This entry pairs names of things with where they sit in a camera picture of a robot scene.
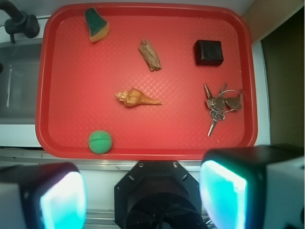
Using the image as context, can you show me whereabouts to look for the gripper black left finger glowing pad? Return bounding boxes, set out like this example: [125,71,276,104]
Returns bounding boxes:
[0,162,87,229]

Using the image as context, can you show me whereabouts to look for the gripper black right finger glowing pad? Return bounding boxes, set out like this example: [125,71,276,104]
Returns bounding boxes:
[199,145,305,229]

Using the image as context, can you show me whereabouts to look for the green and yellow sponge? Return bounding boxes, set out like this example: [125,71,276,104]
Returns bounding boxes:
[84,8,110,42]

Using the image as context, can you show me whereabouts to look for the green foam ball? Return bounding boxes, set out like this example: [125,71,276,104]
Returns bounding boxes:
[88,130,112,154]

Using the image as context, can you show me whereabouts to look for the bunch of silver keys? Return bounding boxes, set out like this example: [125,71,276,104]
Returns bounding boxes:
[203,83,243,137]

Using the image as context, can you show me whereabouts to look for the grey sink basin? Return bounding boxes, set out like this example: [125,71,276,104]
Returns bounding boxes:
[0,43,41,125]

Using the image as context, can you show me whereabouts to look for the tan conch seashell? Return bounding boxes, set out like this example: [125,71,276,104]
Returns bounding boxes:
[115,88,163,107]

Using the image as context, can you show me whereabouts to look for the red plastic tray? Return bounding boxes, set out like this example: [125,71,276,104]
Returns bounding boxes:
[36,3,258,160]

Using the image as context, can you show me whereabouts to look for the black rectangular block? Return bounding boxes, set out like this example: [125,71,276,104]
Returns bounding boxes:
[194,40,224,66]

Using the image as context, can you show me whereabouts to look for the brown driftwood piece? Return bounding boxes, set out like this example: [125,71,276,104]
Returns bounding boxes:
[138,39,162,72]

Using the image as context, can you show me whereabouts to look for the grey sink faucet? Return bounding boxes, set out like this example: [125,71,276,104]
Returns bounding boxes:
[0,0,40,44]

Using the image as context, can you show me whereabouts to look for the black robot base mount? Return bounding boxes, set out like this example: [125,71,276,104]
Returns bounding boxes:
[114,161,207,229]

